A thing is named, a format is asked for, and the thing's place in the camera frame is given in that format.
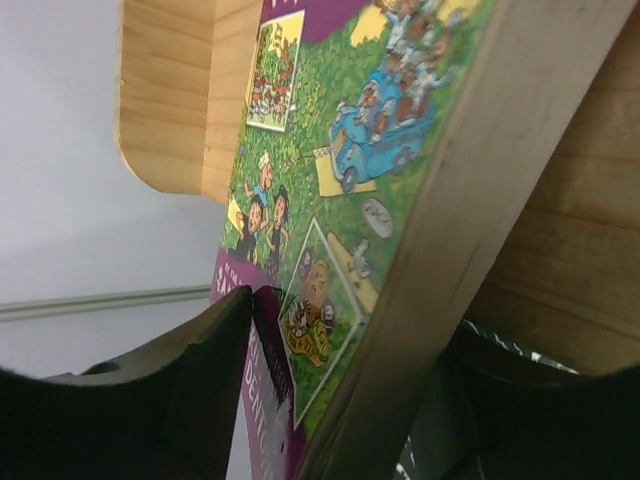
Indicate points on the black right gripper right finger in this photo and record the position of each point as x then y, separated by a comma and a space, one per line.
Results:
494, 409

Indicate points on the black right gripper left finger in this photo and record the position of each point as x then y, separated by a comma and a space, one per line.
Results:
165, 410

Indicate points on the purple 117-storey treehouse book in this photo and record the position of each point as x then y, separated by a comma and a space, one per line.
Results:
492, 149

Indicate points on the wooden two-tier shelf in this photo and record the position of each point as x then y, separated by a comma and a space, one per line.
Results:
310, 123

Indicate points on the aluminium rail frame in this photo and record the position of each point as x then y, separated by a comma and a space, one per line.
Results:
17, 311

